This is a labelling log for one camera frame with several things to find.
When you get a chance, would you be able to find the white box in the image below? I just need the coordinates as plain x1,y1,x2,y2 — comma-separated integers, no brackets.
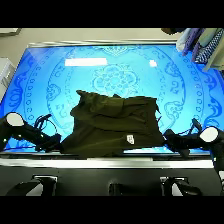
0,57,16,89

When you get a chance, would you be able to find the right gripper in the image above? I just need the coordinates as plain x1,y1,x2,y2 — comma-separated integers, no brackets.
163,128,191,158

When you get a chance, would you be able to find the white garment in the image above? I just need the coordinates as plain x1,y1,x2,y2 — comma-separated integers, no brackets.
175,28,193,53

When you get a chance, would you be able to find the purple garment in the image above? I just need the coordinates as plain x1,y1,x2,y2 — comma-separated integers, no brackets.
182,27,205,63

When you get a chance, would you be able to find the dark green garment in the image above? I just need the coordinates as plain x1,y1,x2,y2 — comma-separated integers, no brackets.
59,89,166,159

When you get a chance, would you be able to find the beige garment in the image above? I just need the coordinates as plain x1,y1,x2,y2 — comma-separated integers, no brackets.
199,27,224,73

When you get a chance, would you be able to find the silver frame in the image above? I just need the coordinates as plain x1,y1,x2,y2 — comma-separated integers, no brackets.
0,40,224,197

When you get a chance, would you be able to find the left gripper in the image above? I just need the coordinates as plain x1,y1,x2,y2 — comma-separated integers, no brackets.
35,132,63,153

